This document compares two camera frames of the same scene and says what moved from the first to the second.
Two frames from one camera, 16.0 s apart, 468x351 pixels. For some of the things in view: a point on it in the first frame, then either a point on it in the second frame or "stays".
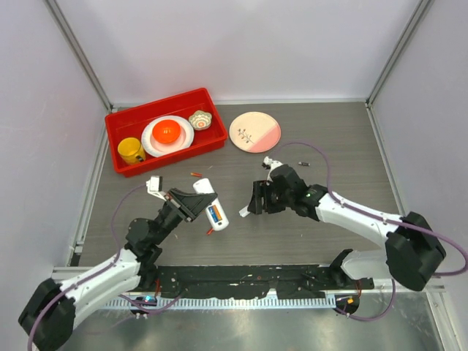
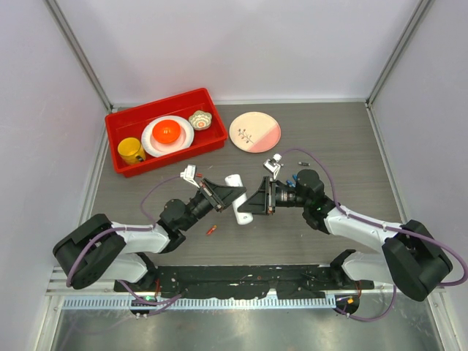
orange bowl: (166, 131) stays
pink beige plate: (255, 132) stays
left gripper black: (188, 205) -> (221, 195)
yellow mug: (131, 151) stays
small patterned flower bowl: (200, 120) stays
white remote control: (215, 212) -> (242, 218)
